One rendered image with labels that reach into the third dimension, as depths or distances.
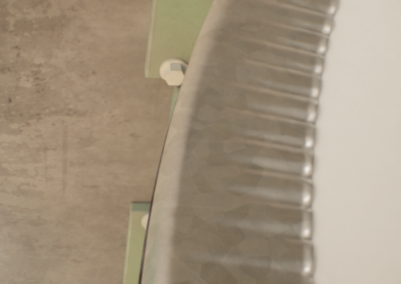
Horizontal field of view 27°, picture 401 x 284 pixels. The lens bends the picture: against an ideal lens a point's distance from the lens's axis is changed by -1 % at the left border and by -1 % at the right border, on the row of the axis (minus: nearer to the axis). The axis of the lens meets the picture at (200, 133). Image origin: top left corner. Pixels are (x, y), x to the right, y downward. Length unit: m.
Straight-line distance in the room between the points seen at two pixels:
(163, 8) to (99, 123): 0.22
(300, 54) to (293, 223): 0.08
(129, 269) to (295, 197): 1.13
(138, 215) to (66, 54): 0.31
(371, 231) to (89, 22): 0.82
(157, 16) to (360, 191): 0.77
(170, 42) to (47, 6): 0.15
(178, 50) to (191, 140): 0.79
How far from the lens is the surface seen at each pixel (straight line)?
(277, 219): 0.24
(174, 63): 1.06
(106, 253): 1.37
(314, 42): 0.31
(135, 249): 1.33
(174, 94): 1.10
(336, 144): 0.27
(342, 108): 0.29
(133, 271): 1.38
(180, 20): 1.02
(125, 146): 1.19
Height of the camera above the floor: 0.83
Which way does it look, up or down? 45 degrees down
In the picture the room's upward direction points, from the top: 173 degrees clockwise
